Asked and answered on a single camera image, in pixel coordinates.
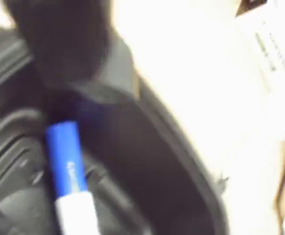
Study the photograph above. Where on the blue and white pen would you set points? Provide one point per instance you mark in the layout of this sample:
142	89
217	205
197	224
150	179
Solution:
67	161

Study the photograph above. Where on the black plastic bowl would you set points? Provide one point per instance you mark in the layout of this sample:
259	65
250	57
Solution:
144	159

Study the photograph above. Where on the white printed paper sheet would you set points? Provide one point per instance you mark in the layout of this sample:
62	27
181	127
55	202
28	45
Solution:
274	44

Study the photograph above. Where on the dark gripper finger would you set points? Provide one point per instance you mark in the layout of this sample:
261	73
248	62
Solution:
59	41

